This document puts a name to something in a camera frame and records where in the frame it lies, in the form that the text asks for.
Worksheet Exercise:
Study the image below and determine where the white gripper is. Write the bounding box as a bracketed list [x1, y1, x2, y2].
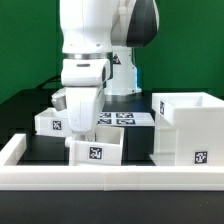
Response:
[61, 59, 110, 142]

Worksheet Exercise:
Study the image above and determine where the white front drawer tray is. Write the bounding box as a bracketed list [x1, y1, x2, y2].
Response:
[65, 126, 125, 166]

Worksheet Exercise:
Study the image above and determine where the white drawer tray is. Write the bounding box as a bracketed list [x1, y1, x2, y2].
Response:
[65, 126, 125, 166]
[35, 107, 72, 137]

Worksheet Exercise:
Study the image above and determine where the white drawer cabinet box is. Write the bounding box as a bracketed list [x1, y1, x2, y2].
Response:
[150, 92, 224, 166]

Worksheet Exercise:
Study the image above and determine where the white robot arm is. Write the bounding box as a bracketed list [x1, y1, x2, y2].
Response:
[59, 0, 159, 135]

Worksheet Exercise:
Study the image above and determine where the white rear drawer tray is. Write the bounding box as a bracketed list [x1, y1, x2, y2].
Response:
[35, 107, 72, 137]

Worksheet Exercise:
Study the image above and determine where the fiducial marker sheet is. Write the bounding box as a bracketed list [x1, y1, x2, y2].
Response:
[98, 112, 154, 126]

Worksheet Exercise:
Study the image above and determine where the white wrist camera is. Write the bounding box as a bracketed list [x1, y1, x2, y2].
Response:
[51, 88, 67, 111]

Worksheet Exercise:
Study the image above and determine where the black cable bundle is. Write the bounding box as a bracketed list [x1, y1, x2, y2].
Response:
[35, 74, 63, 90]

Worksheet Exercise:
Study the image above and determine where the white U-shaped boundary frame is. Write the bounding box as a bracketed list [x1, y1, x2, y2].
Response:
[0, 134, 224, 191]

